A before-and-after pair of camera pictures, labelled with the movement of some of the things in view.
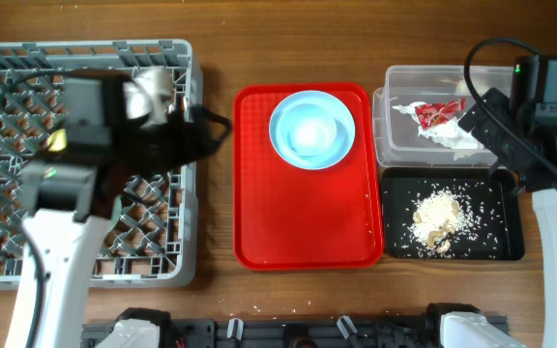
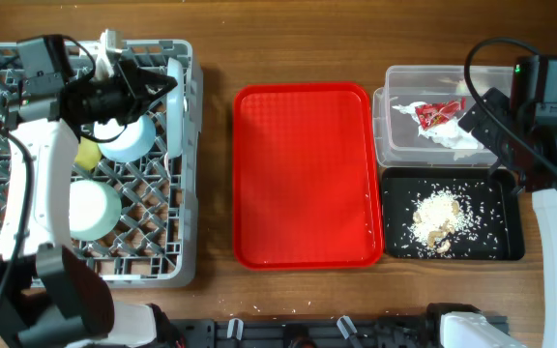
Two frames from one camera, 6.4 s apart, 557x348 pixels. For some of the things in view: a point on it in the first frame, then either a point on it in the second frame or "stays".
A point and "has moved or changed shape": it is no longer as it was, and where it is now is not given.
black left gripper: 191,144 → 137,81
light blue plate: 311,130 → 175,110
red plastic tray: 287,217 stays
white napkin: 448,132 stays
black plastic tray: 452,214 stays
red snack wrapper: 438,113 stays
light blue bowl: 311,130 has moved or changed shape
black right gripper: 484,130 stays
